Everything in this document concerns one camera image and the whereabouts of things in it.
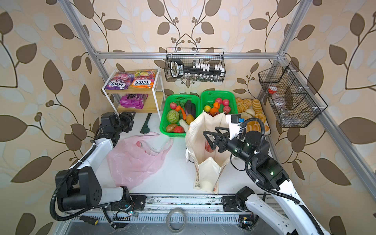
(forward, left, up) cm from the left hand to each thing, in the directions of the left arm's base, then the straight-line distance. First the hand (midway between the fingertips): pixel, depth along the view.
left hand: (135, 112), depth 84 cm
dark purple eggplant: (+20, -31, -16) cm, 40 cm away
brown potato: (+2, -18, -18) cm, 25 cm away
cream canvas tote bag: (-30, -41, 0) cm, 51 cm away
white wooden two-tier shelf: (+10, +3, +9) cm, 13 cm away
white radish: (+7, -26, -18) cm, 33 cm away
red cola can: (-12, -43, -15) cm, 47 cm away
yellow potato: (+9, -31, -16) cm, 36 cm away
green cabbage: (+10, -19, -14) cm, 26 cm away
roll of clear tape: (-45, -24, -20) cm, 55 cm away
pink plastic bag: (-21, +1, -18) cm, 28 cm away
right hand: (-21, -41, +14) cm, 49 cm away
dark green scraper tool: (+3, +1, -22) cm, 22 cm away
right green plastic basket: (+32, -45, -17) cm, 58 cm away
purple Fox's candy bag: (+14, +10, +12) cm, 21 cm away
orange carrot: (+22, -21, -19) cm, 36 cm away
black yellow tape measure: (-26, -32, +2) cm, 41 cm away
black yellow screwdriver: (-50, +14, -20) cm, 56 cm away
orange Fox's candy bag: (+15, -4, +13) cm, 20 cm away
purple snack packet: (+11, +5, -1) cm, 12 cm away
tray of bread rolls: (+24, -78, -20) cm, 84 cm away
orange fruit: (+24, -51, -17) cm, 59 cm away
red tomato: (0, -24, -16) cm, 29 cm away
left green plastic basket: (+29, -33, -15) cm, 47 cm away
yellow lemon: (+21, -43, -18) cm, 51 cm away
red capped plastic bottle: (+10, -78, +11) cm, 79 cm away
